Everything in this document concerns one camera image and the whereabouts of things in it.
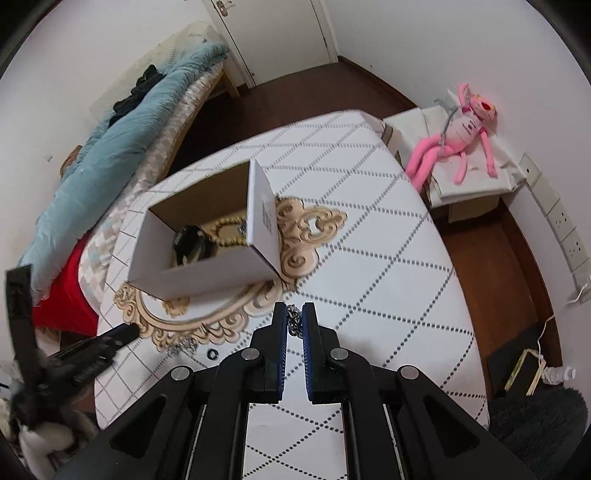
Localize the white plastic bottle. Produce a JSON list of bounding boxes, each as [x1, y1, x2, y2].
[[541, 366, 578, 384]]

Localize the red cloth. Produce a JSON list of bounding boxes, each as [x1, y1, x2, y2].
[[31, 233, 99, 332]]

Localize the dark fluffy stool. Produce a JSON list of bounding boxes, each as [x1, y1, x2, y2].
[[487, 385, 588, 478]]

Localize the small silver chain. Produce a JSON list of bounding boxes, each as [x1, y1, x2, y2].
[[165, 336, 195, 356]]

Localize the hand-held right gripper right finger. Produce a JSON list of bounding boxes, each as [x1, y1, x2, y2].
[[302, 302, 533, 480]]

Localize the silver chain necklace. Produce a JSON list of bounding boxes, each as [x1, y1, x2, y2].
[[286, 305, 304, 340]]

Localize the wall socket strip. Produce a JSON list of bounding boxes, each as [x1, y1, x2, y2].
[[518, 152, 591, 287]]

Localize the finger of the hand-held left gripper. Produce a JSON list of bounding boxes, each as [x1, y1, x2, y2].
[[6, 264, 38, 374], [48, 323, 140, 386]]

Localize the dark book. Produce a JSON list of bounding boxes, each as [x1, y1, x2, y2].
[[504, 348, 546, 397]]

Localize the white cardboard box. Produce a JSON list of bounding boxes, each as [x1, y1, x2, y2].
[[127, 159, 283, 301]]

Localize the white cloth-covered box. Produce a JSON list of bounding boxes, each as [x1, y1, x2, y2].
[[382, 105, 529, 222]]

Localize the white cable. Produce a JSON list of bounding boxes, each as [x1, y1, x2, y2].
[[533, 284, 591, 358]]

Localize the white door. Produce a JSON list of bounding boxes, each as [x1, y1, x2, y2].
[[211, 0, 340, 88]]

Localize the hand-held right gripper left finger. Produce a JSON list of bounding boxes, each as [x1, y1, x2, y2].
[[54, 302, 289, 480]]

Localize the black clothes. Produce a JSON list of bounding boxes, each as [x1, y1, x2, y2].
[[108, 65, 160, 125]]

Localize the pink plush toy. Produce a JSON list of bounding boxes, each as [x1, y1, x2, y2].
[[405, 83, 499, 192]]

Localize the beige patterned mattress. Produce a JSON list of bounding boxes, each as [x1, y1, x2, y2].
[[76, 65, 227, 319]]

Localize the gold bead necklace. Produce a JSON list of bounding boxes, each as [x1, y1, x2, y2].
[[209, 216, 247, 250]]

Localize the black jewelry piece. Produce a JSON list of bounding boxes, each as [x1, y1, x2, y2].
[[172, 225, 208, 268]]

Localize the wooden bed frame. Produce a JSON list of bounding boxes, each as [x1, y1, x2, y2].
[[159, 65, 242, 162]]

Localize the light blue blanket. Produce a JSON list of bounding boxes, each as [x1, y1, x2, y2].
[[19, 42, 230, 291]]

